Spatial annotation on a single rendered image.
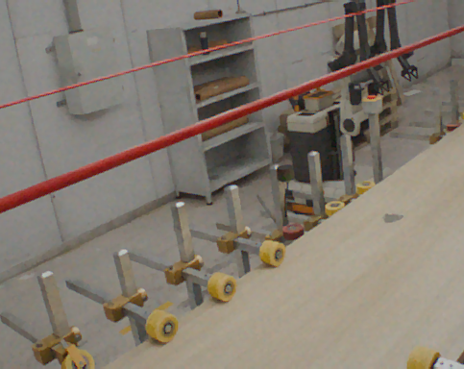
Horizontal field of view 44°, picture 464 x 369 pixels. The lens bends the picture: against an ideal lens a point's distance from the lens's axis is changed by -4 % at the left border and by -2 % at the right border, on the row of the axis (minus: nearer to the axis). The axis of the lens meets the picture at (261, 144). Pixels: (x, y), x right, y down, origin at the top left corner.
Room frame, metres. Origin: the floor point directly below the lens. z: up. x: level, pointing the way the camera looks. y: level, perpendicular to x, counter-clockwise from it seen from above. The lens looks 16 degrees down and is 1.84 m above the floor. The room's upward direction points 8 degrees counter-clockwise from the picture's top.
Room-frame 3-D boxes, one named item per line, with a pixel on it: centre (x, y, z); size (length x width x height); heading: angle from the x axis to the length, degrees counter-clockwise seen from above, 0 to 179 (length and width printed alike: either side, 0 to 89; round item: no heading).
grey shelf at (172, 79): (5.26, 0.38, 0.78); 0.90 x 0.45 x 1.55; 138
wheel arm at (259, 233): (2.20, 0.07, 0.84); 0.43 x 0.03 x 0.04; 48
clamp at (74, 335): (1.40, 0.65, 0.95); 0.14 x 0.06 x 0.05; 138
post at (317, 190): (2.34, -0.21, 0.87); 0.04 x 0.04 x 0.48; 48
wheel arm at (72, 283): (1.60, 0.53, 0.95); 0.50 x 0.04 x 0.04; 48
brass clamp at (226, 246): (1.95, 0.14, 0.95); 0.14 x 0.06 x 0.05; 138
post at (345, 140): (2.52, -0.38, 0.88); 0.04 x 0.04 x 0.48; 48
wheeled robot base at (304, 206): (4.33, -0.57, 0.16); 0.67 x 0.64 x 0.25; 48
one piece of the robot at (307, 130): (4.39, -0.50, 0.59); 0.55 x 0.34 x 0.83; 138
